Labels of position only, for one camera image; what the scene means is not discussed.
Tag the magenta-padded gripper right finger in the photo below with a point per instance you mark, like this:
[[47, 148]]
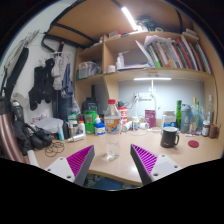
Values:
[[165, 165]]

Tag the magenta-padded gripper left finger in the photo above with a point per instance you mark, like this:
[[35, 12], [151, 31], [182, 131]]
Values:
[[60, 166]]

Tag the clear red-capped drink bottle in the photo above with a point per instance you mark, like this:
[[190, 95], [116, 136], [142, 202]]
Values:
[[112, 126]]

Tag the black mug white inside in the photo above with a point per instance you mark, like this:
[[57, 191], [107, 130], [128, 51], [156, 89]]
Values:
[[168, 138]]

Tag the white tube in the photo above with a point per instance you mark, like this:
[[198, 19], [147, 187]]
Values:
[[76, 137]]

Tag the flat round red coaster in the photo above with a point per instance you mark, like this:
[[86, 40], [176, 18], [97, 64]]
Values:
[[193, 144]]

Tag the black bag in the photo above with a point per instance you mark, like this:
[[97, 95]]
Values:
[[31, 136]]

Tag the magenta pouch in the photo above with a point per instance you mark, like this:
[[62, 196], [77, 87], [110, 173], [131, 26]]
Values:
[[150, 118]]

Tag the small white labelled bottle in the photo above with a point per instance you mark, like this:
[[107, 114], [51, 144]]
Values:
[[135, 124]]

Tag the grey shaker bottle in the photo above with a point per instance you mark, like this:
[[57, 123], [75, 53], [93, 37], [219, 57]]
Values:
[[185, 118]]

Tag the dark green tall bottle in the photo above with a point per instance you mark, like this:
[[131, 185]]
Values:
[[178, 115]]

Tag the green plastic container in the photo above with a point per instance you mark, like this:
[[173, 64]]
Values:
[[90, 121]]

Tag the brown jar white lid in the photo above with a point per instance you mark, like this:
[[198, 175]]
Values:
[[206, 129]]

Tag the white bottle blue label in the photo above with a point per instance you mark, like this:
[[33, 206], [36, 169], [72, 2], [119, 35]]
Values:
[[100, 128]]

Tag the yellow-capped glass bottle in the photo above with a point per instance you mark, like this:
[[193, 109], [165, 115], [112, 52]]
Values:
[[193, 116]]

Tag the brown mug with spoon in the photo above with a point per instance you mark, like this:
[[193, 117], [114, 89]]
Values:
[[213, 131]]

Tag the red and white can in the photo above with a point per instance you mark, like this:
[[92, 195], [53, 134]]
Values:
[[124, 115]]

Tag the clear glass bottle white cap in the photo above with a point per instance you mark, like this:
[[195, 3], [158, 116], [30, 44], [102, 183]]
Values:
[[210, 113]]

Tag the hanging dark clothes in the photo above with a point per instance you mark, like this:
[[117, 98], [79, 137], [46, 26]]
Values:
[[41, 88]]

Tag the wooden shelf unit with books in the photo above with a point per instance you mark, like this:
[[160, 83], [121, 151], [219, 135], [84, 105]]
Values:
[[160, 74]]

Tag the ceiling light bar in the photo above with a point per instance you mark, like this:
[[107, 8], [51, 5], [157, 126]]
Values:
[[129, 18]]

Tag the white wall power socket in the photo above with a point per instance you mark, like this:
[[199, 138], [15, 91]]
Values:
[[143, 96]]

